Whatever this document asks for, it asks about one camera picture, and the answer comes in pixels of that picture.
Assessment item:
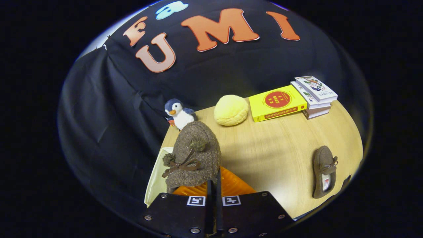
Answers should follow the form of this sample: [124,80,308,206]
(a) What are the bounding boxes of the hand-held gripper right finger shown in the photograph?
[215,166,294,238]

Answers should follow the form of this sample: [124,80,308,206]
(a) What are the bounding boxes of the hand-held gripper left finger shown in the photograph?
[141,179,214,238]

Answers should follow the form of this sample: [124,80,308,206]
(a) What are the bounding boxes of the beige fabric storage box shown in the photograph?
[144,147,174,207]

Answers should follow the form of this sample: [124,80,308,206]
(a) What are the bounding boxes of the brown fuzzy shoe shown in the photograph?
[162,121,222,194]
[312,146,339,199]

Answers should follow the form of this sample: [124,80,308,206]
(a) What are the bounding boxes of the penguin plush toy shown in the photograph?
[164,99,197,130]

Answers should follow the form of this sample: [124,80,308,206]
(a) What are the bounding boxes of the yellow bun plush toy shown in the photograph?
[213,95,249,126]

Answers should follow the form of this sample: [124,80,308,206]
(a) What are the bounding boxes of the yellow book with red circle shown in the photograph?
[249,85,308,123]

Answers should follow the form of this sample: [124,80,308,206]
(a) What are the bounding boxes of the thick plain white book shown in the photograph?
[301,107,330,120]

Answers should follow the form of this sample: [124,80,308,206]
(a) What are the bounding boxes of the white book with colourful cover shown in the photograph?
[294,76,338,103]

